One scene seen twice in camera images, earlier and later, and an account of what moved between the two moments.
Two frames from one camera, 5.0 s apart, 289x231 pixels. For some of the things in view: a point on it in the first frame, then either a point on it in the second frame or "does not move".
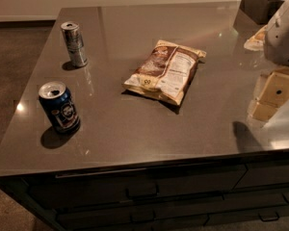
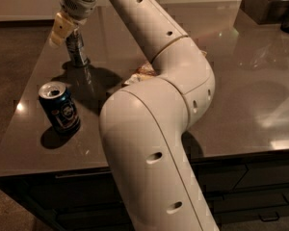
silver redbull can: x=75 y=42 does not move
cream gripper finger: x=273 y=90 -> x=77 y=1
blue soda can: x=60 y=105 does not move
